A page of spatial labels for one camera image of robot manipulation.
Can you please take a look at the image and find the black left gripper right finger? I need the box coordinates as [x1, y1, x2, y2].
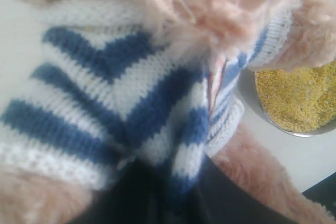
[188, 156, 289, 224]

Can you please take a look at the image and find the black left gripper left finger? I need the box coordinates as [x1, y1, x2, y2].
[70, 162, 158, 224]

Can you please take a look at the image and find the pink teddy bear striped shirt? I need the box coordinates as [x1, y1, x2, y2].
[1, 0, 335, 223]

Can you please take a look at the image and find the yellow millet grain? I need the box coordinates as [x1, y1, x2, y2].
[254, 0, 336, 132]

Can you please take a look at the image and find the metal bowl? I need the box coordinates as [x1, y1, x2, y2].
[238, 70, 335, 137]

